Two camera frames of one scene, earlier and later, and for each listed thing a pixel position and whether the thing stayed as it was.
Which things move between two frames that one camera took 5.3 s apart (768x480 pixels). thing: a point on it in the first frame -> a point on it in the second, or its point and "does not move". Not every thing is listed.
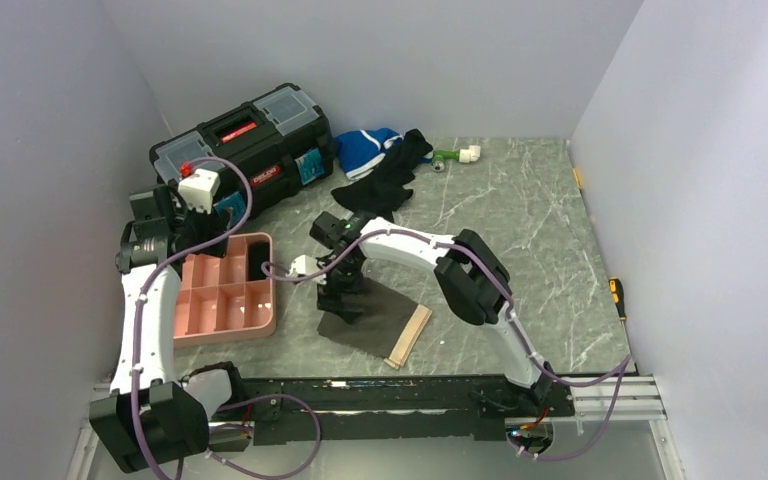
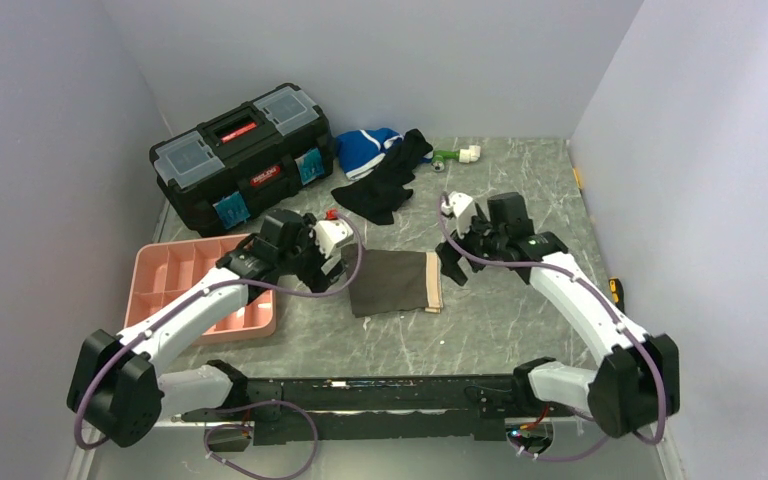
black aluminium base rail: (385, 407) does not move
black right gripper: (330, 298) -> (449, 265)
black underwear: (378, 193) does not move
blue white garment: (358, 152) does not move
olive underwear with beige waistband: (388, 327) -> (390, 281)
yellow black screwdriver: (617, 295) does not move
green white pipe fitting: (472, 154) does not move
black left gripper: (204, 218) -> (317, 279)
